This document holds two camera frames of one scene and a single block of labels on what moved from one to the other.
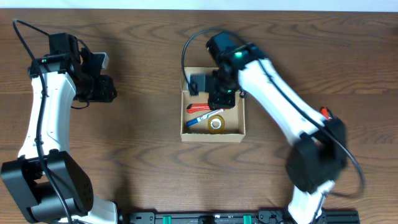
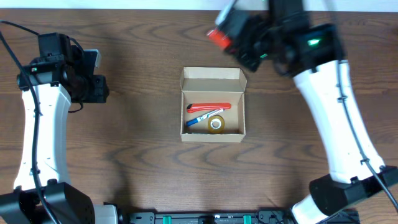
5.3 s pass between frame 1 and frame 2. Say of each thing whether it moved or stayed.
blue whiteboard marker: stayed
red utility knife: stayed
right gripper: moved
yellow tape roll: stayed
